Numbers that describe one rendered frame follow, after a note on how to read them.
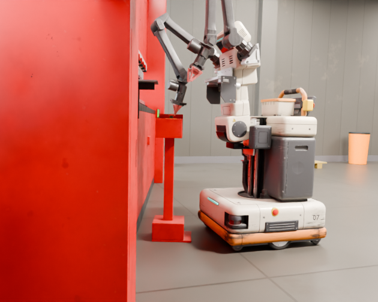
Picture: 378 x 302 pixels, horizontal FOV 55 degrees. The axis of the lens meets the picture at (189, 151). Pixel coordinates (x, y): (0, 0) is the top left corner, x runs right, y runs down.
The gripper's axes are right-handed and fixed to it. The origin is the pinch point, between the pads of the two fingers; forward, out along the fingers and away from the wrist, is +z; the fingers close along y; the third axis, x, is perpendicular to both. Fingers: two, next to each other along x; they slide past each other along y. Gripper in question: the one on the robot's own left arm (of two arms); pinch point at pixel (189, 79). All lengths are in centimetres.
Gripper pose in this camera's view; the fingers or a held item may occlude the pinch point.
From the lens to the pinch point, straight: 207.1
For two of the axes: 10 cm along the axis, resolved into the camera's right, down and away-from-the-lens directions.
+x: 8.4, 4.5, 3.0
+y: 2.9, 0.9, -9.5
